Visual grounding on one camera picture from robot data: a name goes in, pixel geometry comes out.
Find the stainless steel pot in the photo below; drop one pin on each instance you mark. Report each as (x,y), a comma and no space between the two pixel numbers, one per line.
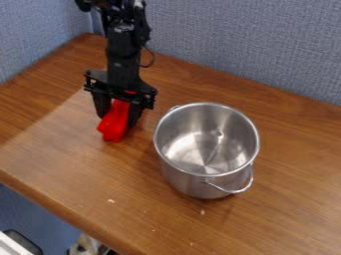
(207,144)

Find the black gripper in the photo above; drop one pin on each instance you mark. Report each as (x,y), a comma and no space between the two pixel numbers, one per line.
(119,81)

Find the red plastic block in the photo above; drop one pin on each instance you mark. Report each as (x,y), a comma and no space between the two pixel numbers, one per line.
(114,123)

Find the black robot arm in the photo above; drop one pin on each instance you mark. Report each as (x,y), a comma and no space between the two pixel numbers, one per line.
(122,11)

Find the black and white chair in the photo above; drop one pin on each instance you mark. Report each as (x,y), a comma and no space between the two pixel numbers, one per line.
(16,244)

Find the white object under table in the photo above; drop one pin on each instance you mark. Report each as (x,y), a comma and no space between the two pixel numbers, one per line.
(88,246)

